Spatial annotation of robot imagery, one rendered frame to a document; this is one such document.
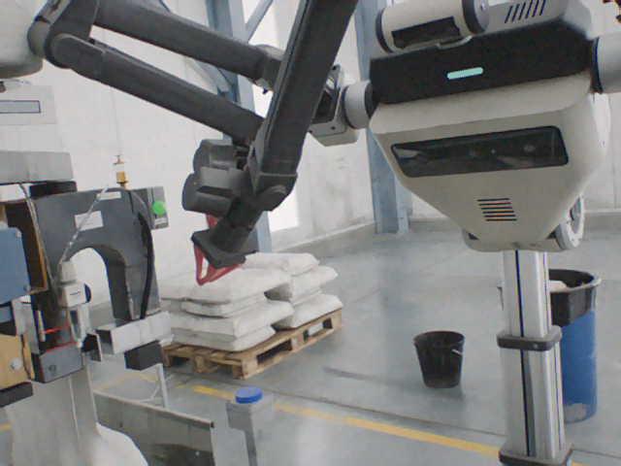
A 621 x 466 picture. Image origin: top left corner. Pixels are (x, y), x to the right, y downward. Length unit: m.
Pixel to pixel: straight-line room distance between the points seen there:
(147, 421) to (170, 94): 1.02
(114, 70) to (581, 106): 0.69
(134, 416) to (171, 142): 5.04
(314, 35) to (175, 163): 5.95
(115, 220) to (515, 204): 0.76
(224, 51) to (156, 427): 1.07
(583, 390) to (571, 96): 2.27
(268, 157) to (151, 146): 5.64
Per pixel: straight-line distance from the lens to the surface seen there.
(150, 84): 0.98
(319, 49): 0.71
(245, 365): 3.93
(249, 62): 1.05
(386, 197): 9.69
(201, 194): 0.87
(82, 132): 6.00
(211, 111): 1.04
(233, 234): 0.93
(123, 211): 1.24
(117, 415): 1.86
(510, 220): 1.16
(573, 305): 2.93
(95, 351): 1.24
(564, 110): 0.97
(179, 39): 0.98
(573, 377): 3.06
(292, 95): 0.75
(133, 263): 1.25
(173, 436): 1.69
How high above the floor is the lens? 1.35
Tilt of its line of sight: 7 degrees down
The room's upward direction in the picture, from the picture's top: 6 degrees counter-clockwise
